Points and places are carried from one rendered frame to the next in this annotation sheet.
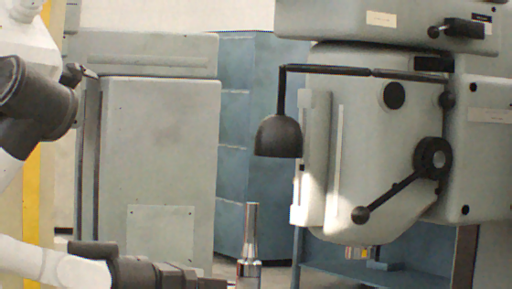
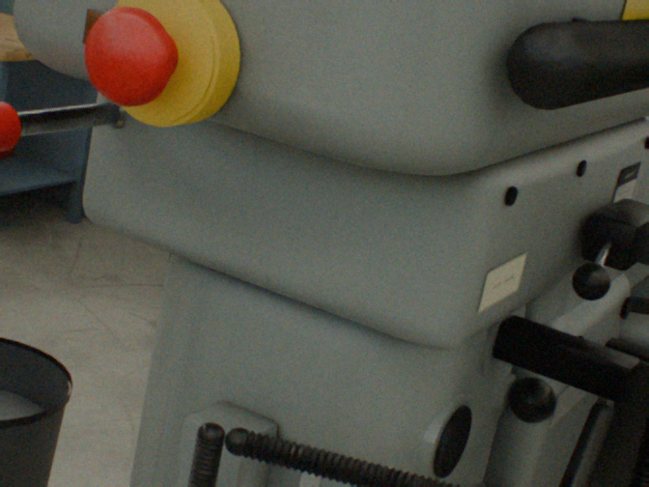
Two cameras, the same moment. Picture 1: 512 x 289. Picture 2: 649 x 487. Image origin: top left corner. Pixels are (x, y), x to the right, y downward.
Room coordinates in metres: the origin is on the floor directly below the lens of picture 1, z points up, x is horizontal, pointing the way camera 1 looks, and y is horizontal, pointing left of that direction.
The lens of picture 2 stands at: (1.13, 0.25, 1.85)
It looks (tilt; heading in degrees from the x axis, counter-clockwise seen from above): 16 degrees down; 326
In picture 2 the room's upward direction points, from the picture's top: 12 degrees clockwise
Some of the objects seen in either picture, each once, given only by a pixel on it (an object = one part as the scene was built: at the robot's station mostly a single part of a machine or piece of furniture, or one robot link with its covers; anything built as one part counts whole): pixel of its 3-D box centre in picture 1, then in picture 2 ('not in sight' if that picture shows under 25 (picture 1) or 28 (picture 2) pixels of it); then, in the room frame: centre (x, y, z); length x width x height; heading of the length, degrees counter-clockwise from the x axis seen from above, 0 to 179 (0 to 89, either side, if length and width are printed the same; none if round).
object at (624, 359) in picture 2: (433, 69); (562, 372); (1.63, -0.27, 1.60); 0.08 x 0.02 x 0.04; 31
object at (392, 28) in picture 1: (393, 18); (397, 165); (1.76, -0.21, 1.68); 0.34 x 0.24 x 0.10; 121
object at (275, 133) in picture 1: (279, 134); not in sight; (1.61, -0.03, 1.48); 0.07 x 0.07 x 0.06
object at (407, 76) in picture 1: (412, 76); (582, 462); (1.55, -0.22, 1.58); 0.17 x 0.01 x 0.01; 130
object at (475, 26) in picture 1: (453, 29); (605, 245); (1.65, -0.30, 1.66); 0.12 x 0.04 x 0.04; 121
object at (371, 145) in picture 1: (370, 143); (306, 479); (1.74, -0.18, 1.47); 0.21 x 0.19 x 0.32; 31
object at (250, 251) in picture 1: (250, 232); not in sight; (1.99, 0.01, 1.28); 0.03 x 0.03 x 0.11
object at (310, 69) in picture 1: (332, 69); (396, 482); (1.55, -0.10, 1.58); 0.17 x 0.01 x 0.01; 49
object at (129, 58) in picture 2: not in sight; (137, 56); (1.61, 0.04, 1.76); 0.04 x 0.03 x 0.04; 31
